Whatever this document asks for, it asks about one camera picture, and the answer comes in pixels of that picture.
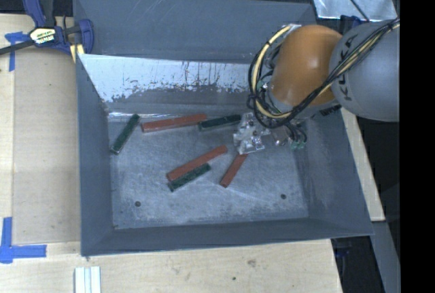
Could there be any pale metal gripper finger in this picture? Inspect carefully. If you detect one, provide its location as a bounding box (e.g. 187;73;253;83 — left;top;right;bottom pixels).
237;112;262;138
232;133;266;156

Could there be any dark green flat block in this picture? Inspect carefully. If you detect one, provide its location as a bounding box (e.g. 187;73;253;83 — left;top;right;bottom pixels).
197;114;243;133
167;162;212;192
109;113;141;156

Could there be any red-brown flat block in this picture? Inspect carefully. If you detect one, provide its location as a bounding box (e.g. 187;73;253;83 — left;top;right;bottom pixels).
219;152;249;189
166;144;228;182
140;113;208;134

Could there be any grey metal bin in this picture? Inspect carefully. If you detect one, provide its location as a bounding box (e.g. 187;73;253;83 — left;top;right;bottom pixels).
71;0;375;257

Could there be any pale wood flat board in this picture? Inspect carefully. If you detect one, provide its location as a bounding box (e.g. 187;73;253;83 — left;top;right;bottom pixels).
12;46;82;245

